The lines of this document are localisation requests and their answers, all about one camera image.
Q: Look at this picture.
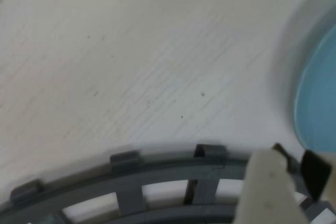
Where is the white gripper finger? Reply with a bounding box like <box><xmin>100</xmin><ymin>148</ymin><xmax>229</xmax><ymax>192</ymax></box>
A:
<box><xmin>233</xmin><ymin>148</ymin><xmax>312</xmax><ymax>224</ymax></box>

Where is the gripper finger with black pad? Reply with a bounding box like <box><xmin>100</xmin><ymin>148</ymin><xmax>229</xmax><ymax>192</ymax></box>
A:
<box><xmin>300</xmin><ymin>150</ymin><xmax>336</xmax><ymax>209</ymax></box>

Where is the blue round dish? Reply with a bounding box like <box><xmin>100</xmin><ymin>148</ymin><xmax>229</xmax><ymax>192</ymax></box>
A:
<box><xmin>278</xmin><ymin>0</ymin><xmax>336</xmax><ymax>154</ymax></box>

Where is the grey circular toy train track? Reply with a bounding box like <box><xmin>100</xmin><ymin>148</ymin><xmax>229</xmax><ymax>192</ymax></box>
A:
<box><xmin>0</xmin><ymin>143</ymin><xmax>333</xmax><ymax>224</ymax></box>

